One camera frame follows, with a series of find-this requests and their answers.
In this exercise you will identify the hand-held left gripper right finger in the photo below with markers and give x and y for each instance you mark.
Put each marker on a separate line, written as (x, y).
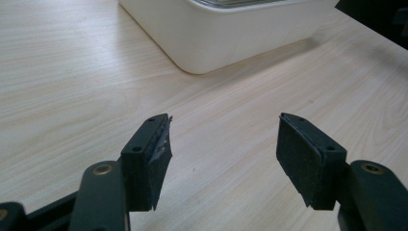
(316, 166)

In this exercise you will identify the clear glass dish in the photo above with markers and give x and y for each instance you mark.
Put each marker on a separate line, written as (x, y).
(237, 2)

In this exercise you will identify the white plastic container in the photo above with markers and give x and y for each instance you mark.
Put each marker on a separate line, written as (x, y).
(224, 32)

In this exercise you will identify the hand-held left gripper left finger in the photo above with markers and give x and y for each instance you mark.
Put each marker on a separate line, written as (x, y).
(142, 173)

